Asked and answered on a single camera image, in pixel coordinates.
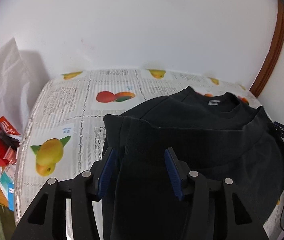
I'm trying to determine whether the black sweatshirt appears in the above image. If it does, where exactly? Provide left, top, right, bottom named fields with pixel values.
left=102, top=87, right=284, bottom=239

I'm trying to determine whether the fruit print newspaper tablecloth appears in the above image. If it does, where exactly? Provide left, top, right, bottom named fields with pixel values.
left=14, top=68, right=284, bottom=240

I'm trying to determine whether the blue white packet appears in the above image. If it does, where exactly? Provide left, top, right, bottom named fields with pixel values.
left=0, top=164, right=15, bottom=211

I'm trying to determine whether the red sale tag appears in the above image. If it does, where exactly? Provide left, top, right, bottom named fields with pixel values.
left=0, top=116, right=21, bottom=136

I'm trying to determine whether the white plastic bag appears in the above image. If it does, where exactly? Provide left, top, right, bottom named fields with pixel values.
left=0, top=38, right=41, bottom=138

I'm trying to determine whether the brown wooden door frame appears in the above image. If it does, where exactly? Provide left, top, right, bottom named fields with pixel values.
left=249, top=0, right=284, bottom=98

